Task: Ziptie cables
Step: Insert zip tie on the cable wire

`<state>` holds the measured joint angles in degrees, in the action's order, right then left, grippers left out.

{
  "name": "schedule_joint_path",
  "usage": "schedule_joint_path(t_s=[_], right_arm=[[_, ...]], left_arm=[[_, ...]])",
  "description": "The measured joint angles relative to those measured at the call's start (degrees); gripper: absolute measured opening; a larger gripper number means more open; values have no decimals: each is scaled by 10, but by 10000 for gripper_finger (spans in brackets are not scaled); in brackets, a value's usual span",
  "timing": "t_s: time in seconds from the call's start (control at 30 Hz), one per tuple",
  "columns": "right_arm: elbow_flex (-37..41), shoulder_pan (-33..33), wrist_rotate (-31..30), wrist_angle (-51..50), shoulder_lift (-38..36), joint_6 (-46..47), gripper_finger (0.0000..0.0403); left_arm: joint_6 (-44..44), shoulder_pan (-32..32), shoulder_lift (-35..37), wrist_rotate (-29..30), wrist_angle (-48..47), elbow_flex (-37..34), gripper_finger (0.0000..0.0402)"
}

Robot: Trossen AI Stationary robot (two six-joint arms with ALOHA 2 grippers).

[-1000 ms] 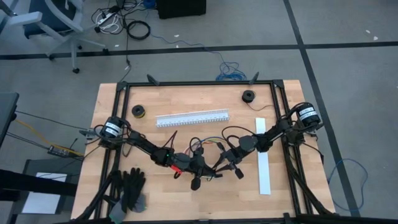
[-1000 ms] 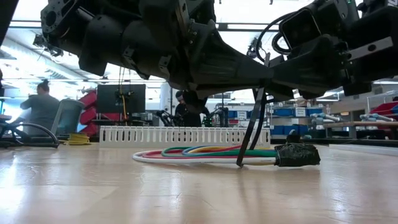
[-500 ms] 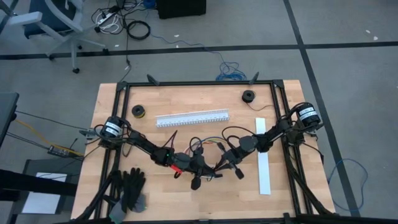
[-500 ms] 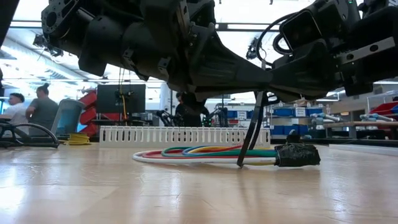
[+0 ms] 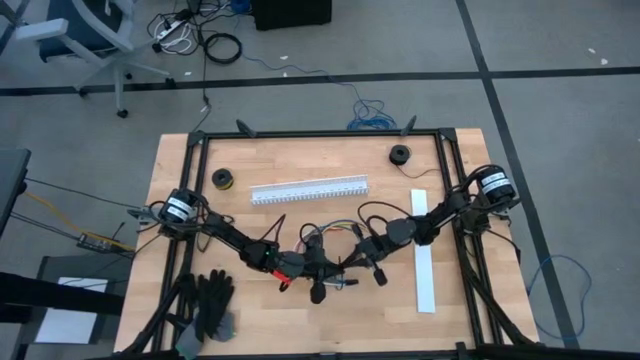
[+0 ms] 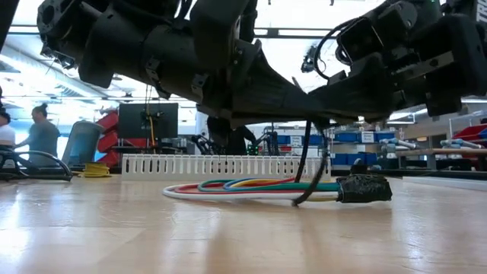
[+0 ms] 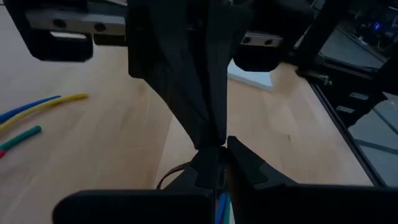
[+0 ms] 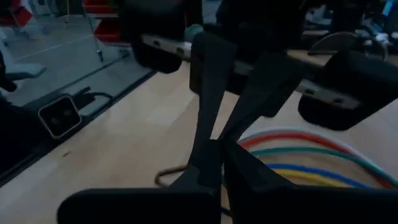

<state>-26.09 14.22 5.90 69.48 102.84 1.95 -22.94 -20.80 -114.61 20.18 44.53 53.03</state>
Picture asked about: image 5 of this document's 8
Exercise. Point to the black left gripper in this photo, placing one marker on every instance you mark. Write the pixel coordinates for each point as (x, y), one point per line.
(300, 264)

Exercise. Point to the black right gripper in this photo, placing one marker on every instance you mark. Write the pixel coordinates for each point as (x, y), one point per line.
(375, 248)

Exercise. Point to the white raceway cover strip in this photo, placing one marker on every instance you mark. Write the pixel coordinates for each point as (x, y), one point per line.
(424, 280)

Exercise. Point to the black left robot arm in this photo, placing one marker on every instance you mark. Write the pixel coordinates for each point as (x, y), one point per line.
(230, 235)

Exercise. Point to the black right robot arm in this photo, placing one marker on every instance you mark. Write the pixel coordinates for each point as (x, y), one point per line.
(440, 215)

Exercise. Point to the black work glove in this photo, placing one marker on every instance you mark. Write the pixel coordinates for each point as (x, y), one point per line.
(215, 300)
(189, 340)

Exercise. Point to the small black electronics box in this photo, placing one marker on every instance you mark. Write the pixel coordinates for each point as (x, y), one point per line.
(92, 243)

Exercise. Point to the white paper sheet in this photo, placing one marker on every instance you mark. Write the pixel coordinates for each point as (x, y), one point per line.
(70, 325)

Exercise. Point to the black computer case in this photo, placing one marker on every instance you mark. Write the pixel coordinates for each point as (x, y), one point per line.
(290, 12)

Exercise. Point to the grey cabinet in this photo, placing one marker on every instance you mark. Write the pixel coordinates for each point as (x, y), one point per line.
(50, 265)

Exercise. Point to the black flat crossbar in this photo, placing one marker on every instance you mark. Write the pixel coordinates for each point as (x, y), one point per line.
(50, 295)

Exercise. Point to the white power strip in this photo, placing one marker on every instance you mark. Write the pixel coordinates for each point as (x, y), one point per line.
(170, 29)

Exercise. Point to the black side desk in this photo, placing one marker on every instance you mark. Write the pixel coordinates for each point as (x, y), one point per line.
(12, 185)

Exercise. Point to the grey office chair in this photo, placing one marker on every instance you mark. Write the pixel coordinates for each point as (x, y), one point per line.
(80, 25)

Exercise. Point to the black aluminium frame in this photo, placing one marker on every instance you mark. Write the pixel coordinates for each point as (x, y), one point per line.
(320, 134)

